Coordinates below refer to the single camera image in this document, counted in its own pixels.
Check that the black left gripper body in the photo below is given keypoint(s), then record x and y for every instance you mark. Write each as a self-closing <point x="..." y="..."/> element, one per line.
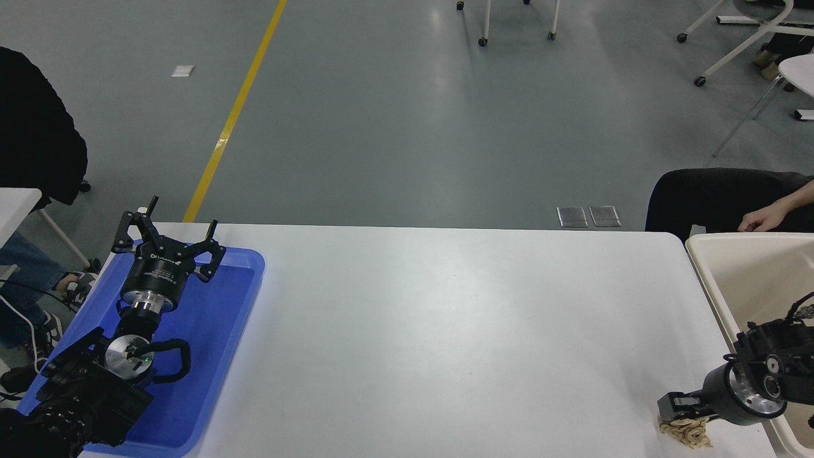
<point x="159" y="273"/>

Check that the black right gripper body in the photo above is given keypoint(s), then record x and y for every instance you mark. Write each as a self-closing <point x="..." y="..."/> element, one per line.
<point x="717" y="394"/>

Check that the tan paper ball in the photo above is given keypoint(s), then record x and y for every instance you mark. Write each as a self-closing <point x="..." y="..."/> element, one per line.
<point x="690" y="434"/>

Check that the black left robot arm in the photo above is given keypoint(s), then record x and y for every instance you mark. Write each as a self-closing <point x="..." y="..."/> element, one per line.
<point x="82" y="395"/>

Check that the person's forearm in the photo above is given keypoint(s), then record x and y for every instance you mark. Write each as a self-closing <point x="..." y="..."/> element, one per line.
<point x="798" y="198"/>

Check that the person's hand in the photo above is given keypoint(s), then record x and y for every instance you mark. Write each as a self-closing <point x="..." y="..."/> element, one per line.
<point x="760" y="220"/>

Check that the blue plastic tray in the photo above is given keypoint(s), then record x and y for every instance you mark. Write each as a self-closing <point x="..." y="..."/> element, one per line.
<point x="210" y="331"/>

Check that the large pale plastic bin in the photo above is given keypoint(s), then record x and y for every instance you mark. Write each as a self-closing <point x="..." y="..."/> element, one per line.
<point x="744" y="286"/>

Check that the small white side table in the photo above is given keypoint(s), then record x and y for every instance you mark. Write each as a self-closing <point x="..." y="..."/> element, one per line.
<point x="16" y="210"/>

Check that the metal floor outlet plate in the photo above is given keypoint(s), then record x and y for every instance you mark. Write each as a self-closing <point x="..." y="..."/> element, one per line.
<point x="572" y="217"/>
<point x="605" y="215"/>

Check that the white round table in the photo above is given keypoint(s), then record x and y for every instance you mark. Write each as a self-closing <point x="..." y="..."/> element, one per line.
<point x="800" y="73"/>

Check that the white wheeled chair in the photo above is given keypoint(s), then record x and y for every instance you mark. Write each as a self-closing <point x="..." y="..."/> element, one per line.
<point x="738" y="48"/>

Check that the white wheeled stand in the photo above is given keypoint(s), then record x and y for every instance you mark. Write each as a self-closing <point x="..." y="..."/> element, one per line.
<point x="487" y="19"/>

